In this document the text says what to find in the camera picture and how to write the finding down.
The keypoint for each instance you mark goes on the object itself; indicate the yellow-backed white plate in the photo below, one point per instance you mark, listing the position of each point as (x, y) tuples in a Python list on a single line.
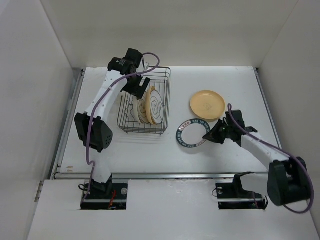
[(154, 106)]

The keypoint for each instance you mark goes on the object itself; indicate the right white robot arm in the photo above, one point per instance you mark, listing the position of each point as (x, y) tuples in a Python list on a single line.
[(287, 180)]

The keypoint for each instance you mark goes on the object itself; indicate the aluminium table rail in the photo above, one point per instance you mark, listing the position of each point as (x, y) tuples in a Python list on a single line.
[(152, 152)]

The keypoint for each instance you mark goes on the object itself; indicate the yellow plate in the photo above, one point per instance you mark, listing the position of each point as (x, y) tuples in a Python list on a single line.
[(207, 105)]

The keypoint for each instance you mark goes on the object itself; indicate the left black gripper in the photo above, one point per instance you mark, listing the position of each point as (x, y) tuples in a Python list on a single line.
[(137, 91)]

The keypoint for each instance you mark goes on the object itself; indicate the grey wire dish rack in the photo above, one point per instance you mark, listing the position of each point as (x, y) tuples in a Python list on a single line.
[(132, 114)]

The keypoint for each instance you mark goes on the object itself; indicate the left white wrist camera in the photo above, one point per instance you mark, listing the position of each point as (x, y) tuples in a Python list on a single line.
[(145, 65)]

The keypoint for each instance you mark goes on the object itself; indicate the white plate green lettered rim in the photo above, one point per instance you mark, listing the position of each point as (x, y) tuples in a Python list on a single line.
[(190, 134)]

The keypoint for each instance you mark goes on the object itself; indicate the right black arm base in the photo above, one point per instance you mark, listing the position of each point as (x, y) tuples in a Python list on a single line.
[(229, 197)]

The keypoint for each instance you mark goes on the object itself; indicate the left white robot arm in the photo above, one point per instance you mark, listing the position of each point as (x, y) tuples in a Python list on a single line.
[(123, 75)]

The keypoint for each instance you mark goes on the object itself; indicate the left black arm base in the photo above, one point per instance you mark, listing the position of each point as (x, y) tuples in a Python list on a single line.
[(107, 196)]

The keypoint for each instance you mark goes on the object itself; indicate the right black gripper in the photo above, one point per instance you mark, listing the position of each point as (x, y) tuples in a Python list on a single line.
[(213, 135)]

